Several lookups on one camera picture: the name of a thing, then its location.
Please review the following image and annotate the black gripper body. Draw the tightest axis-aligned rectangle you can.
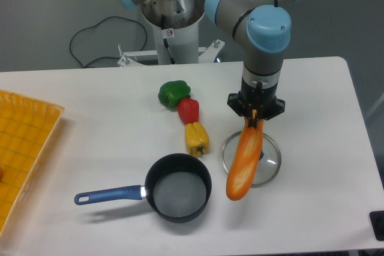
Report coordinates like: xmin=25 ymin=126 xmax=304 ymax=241
xmin=227 ymin=79 xmax=286 ymax=120

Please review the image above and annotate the long orange bread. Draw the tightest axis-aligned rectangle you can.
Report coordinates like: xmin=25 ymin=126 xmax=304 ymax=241
xmin=226 ymin=109 xmax=264 ymax=201

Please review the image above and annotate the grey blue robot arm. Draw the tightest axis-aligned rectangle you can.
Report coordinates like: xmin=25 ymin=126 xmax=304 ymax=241
xmin=120 ymin=0 xmax=296 ymax=127

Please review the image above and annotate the glass pot lid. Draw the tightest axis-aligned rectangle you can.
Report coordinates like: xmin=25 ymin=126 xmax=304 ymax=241
xmin=221 ymin=131 xmax=281 ymax=188

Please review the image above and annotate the red bell pepper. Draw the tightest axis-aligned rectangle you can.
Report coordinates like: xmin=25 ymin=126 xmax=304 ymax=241
xmin=177 ymin=98 xmax=200 ymax=125

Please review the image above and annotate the yellow bell pepper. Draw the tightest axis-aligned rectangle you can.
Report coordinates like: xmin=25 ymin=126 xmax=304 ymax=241
xmin=185 ymin=122 xmax=209 ymax=157

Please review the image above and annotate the green bell pepper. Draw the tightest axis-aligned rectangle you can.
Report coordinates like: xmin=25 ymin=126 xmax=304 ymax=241
xmin=158 ymin=80 xmax=191 ymax=109

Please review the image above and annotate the black device at table edge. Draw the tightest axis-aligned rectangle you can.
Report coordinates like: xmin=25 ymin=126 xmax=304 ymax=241
xmin=369 ymin=210 xmax=384 ymax=241

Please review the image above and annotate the yellow plastic basket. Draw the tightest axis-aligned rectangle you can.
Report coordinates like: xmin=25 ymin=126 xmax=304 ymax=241
xmin=1 ymin=90 xmax=65 ymax=234

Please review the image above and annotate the dark pot blue handle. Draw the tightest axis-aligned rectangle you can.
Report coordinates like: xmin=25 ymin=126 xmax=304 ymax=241
xmin=74 ymin=153 xmax=212 ymax=223

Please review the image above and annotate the black cable on floor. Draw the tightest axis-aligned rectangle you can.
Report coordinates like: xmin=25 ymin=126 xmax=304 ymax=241
xmin=69 ymin=16 xmax=148 ymax=68

